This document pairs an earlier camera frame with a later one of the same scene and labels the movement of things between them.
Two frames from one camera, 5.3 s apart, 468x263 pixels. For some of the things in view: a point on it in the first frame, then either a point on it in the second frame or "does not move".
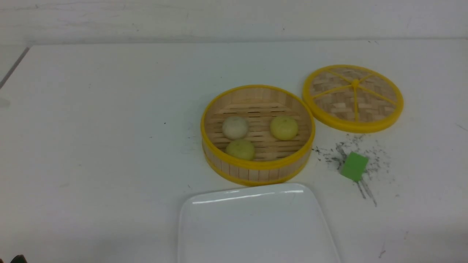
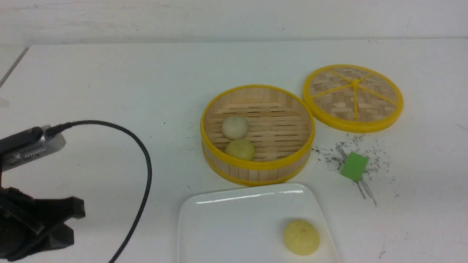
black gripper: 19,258 -> 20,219
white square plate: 281,223 does not move
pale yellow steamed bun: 241,149 does not move
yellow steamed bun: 284,128 -> 301,237
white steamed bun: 235,128 does not move
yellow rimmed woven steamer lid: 353,98 does not move
